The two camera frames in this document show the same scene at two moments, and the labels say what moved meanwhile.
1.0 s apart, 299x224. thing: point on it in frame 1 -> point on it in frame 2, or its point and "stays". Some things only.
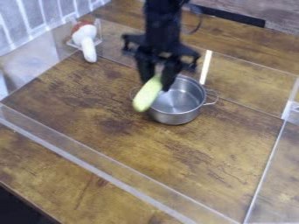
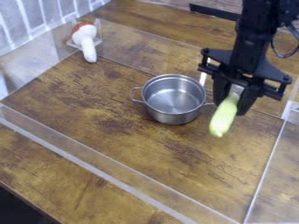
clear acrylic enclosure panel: [59, 180] stays
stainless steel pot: [179, 106] stays
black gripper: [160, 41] -> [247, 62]
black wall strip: [227, 16] stays
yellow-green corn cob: [148, 94] -> [224, 112]
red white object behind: [84, 32] stays
